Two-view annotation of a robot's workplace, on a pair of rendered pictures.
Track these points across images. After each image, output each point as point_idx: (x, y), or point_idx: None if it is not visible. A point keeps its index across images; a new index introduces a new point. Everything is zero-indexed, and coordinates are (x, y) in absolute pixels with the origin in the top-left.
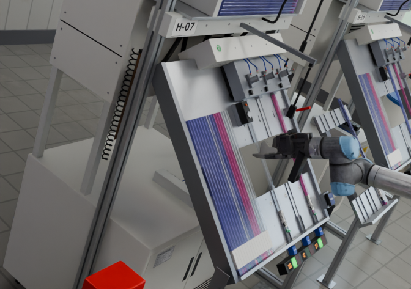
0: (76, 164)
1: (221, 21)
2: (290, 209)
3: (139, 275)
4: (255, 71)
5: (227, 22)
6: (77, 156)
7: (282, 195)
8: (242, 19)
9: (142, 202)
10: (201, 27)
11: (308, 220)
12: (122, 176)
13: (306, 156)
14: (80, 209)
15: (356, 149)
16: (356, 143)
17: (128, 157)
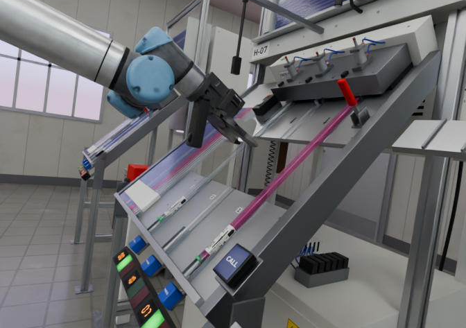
0: None
1: (292, 37)
2: (194, 213)
3: (139, 168)
4: (317, 68)
5: (301, 35)
6: (322, 229)
7: (209, 193)
8: (322, 26)
9: None
10: (273, 48)
11: (186, 257)
12: (241, 180)
13: (196, 103)
14: None
15: (143, 37)
16: (149, 30)
17: (347, 247)
